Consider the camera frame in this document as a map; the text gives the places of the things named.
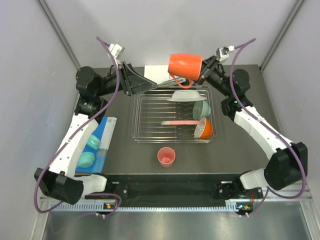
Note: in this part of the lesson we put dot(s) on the white paper manual booklet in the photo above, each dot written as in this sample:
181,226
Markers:
159,74

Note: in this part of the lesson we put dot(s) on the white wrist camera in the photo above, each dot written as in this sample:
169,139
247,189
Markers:
222,53
116,50

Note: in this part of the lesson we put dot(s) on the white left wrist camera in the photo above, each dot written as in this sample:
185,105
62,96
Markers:
116,50

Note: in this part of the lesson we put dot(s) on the blue white headphone box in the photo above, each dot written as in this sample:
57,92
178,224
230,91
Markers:
94,155

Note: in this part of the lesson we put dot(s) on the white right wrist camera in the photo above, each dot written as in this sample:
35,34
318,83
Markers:
222,53

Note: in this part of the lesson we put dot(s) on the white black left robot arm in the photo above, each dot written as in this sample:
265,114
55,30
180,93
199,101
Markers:
58,180

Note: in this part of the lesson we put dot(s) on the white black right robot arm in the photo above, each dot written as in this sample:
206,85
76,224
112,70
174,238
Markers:
288,161

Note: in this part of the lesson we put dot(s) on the pink white floral plate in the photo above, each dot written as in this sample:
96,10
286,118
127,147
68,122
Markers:
182,122

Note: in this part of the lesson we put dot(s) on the chrome wire dish rack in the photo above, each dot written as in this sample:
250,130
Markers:
152,108

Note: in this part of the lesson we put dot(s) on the pink plastic cup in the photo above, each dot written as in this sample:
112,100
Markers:
166,157

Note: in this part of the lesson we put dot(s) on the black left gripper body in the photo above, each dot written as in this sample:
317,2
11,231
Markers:
109,83

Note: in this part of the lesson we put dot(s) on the mint green ceramic bowl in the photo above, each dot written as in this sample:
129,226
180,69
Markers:
201,109

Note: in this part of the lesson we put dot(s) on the aluminium frame rail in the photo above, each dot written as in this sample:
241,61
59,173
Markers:
182,207

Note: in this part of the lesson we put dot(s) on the white fluted plate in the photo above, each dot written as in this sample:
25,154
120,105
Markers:
186,96

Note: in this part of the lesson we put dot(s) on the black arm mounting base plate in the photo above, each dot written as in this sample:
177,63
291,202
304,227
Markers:
179,190

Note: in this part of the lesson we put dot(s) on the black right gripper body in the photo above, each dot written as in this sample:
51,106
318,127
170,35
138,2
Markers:
210,72

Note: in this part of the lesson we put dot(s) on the white orange bowl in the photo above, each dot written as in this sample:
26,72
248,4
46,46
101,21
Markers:
203,130

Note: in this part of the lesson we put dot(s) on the orange ceramic mug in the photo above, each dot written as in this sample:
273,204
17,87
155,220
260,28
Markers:
185,65

